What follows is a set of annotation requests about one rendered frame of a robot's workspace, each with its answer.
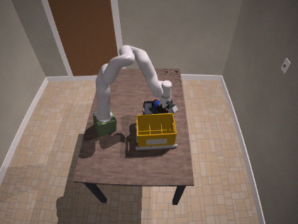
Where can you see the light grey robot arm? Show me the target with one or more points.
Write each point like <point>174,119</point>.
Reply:
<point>108,73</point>

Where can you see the yellow crate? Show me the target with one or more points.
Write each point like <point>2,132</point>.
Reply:
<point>156,129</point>

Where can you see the brown bottle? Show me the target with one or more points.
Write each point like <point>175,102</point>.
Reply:
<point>155,104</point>

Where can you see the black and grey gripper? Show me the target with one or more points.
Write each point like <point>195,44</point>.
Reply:
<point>163,104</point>

